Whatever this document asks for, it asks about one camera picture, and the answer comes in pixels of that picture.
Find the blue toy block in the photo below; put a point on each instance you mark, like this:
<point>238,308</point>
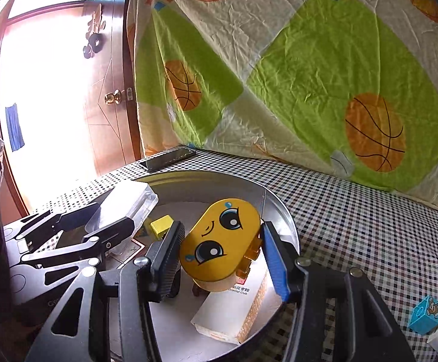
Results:
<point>424,315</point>

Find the blue hanging cloth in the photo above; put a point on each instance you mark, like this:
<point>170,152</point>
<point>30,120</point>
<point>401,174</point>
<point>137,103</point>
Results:
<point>14,126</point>

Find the round metal cookie tin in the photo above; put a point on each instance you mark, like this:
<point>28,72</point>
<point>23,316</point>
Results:
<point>275,211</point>

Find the metal door latch plate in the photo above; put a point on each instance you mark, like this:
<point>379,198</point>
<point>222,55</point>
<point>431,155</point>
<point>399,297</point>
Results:
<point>129,94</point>

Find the brown wooden door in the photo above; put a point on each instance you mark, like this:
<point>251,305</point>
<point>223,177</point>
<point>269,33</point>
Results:
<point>106,132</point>

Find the black smartphone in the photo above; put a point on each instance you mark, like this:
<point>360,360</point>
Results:
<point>170,158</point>

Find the green ball-print bed sheet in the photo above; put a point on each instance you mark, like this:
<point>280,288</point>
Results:
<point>298,64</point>

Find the brass door knob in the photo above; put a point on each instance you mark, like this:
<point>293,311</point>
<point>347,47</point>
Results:
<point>113,97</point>

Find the copper framed picture case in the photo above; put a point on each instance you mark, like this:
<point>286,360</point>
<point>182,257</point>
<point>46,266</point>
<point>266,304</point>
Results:
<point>134,249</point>

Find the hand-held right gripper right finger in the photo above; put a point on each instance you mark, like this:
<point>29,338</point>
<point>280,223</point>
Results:
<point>277,264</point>

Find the white box with glitter edge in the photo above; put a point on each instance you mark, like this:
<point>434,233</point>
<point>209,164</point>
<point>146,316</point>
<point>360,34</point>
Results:
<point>226,309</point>

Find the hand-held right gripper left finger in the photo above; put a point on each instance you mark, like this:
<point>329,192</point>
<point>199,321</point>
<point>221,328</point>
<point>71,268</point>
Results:
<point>170,256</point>

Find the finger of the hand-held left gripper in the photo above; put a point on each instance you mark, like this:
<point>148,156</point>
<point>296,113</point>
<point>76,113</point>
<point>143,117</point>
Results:
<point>75,215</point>
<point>109,233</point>

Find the checkered tablecloth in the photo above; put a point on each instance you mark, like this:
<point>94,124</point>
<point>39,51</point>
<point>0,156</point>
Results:
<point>354,233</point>

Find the clear plastic box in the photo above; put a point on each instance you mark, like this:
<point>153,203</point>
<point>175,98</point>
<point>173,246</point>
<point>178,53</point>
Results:
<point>128,200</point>

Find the yellow toy block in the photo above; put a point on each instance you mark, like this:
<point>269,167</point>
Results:
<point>161,226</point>

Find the yellow face toy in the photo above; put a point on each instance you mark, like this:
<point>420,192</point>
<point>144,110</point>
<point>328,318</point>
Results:
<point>219,241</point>

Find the dark door ornament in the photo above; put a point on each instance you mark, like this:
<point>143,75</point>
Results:
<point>93,34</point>

